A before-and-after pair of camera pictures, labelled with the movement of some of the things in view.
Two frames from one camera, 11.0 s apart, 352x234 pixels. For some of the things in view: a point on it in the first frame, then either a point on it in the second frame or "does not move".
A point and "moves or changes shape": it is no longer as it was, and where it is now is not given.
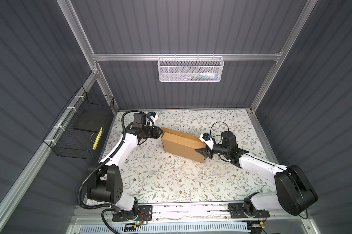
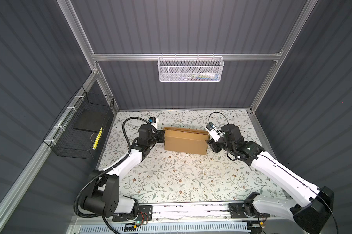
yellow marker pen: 97,138 does not move
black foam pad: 92,120 does not move
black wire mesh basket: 78,131 does not move
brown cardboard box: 182,144 moves or changes shape
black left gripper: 156,133 → 160,133
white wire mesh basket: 190,68 does not move
